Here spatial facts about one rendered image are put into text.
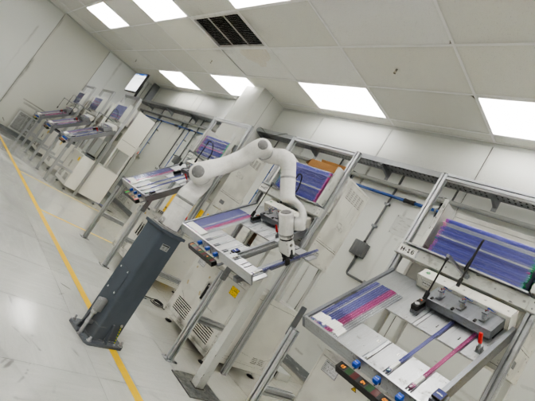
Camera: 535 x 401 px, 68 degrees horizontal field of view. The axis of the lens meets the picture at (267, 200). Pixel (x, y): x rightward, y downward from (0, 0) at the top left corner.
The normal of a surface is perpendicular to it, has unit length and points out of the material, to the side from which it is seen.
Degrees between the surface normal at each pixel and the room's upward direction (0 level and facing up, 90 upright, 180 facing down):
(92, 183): 90
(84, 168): 90
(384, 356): 44
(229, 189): 90
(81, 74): 90
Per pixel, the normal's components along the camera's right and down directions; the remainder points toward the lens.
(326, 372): -0.61, -0.47
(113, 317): 0.68, 0.35
